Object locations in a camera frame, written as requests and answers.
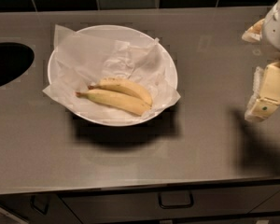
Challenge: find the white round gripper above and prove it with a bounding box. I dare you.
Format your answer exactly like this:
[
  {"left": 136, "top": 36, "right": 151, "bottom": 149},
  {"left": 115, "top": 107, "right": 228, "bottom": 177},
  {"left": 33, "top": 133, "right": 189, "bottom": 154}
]
[{"left": 242, "top": 0, "right": 280, "bottom": 122}]

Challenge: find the white crumpled paper liner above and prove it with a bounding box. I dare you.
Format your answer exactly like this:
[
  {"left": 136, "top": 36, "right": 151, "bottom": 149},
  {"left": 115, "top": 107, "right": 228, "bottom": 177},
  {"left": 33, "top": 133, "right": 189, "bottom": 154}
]
[{"left": 42, "top": 23, "right": 182, "bottom": 123}]

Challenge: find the white bowl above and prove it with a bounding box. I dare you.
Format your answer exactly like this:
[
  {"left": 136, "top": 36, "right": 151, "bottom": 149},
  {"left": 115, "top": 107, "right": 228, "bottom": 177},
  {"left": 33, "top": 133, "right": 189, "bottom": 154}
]
[{"left": 47, "top": 24, "right": 179, "bottom": 128}]

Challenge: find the left grey cabinet door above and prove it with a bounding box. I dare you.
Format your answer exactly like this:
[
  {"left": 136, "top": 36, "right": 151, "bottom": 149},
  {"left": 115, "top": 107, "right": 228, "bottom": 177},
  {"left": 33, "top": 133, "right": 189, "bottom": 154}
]
[{"left": 0, "top": 194, "right": 81, "bottom": 224}]

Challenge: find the left black cabinet handle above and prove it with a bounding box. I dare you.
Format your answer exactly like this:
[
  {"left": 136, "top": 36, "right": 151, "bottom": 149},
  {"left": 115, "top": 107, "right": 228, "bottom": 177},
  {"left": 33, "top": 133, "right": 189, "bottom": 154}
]
[{"left": 30, "top": 195, "right": 50, "bottom": 216}]

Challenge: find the round black sink opening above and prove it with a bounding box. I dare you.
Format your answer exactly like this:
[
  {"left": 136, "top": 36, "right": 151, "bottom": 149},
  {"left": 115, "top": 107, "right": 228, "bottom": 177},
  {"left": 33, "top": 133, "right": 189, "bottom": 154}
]
[{"left": 0, "top": 42, "right": 35, "bottom": 87}]

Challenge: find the yellow banana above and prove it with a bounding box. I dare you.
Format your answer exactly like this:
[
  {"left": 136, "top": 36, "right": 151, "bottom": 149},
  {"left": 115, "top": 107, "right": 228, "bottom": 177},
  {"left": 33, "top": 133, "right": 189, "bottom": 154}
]
[
  {"left": 76, "top": 89, "right": 150, "bottom": 116},
  {"left": 89, "top": 77, "right": 153, "bottom": 105}
]

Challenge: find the grey drawer front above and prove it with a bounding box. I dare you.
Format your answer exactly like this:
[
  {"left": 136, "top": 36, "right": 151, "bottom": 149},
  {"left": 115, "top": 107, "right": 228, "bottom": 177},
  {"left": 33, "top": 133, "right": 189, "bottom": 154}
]
[{"left": 62, "top": 185, "right": 280, "bottom": 224}]

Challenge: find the black drawer handle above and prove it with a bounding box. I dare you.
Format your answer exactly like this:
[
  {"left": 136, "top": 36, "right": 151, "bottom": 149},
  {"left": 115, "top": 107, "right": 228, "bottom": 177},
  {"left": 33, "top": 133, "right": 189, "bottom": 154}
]
[{"left": 158, "top": 190, "right": 194, "bottom": 209}]

